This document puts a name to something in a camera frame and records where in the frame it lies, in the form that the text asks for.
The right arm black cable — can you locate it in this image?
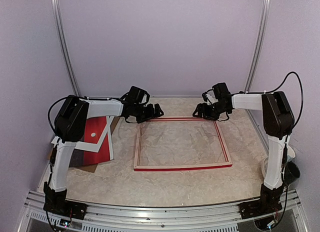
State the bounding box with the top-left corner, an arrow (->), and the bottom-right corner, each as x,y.
264,71 -> 305,138

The aluminium corner post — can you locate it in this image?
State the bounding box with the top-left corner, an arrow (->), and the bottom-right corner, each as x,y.
244,0 -> 271,92
51,0 -> 81,96

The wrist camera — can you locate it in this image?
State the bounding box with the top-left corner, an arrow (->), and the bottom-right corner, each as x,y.
120,86 -> 150,106
202,82 -> 231,103

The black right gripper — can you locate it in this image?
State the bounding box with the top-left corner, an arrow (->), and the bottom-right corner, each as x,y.
193,101 -> 229,121

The black cup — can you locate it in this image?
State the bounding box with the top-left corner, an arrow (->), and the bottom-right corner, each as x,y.
283,161 -> 301,186

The white cup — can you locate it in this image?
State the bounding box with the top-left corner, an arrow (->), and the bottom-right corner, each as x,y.
286,145 -> 296,163

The right aluminium corner post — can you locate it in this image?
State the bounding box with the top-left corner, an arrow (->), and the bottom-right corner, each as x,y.
244,0 -> 271,92

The front aluminium rail base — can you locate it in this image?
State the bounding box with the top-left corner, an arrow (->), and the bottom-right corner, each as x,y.
17,189 -> 308,232

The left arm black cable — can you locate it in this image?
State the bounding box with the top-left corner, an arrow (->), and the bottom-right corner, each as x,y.
47,96 -> 111,137

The brown backing board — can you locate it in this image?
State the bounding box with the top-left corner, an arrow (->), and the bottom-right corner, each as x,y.
46,116 -> 121,173

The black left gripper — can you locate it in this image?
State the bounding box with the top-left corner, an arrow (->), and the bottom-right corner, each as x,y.
134,103 -> 164,124

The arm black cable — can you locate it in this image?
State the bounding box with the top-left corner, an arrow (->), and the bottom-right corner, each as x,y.
264,71 -> 305,138
47,96 -> 111,137

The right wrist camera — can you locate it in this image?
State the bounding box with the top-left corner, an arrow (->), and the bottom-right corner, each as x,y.
202,82 -> 231,103

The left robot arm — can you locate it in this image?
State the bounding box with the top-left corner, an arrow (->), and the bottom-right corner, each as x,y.
43,94 -> 164,217

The back aluminium rail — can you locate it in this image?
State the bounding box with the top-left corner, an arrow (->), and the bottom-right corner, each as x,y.
150,95 -> 203,100

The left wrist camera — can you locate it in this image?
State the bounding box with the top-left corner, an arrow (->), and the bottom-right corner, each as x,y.
120,86 -> 150,106

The red wooden picture frame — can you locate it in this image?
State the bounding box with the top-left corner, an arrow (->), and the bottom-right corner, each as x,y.
133,117 -> 233,172

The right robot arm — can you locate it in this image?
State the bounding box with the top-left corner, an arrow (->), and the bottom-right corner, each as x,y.
192,91 -> 295,219

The red and dark photo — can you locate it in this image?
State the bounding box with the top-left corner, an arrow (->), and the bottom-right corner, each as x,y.
69,116 -> 114,168

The white plate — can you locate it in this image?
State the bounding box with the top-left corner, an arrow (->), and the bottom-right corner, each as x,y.
261,157 -> 268,178

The white mat board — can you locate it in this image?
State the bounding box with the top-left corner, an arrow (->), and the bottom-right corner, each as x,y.
74,116 -> 114,153

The left aluminium corner post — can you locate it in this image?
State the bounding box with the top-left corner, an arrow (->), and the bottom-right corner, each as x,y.
51,0 -> 81,96

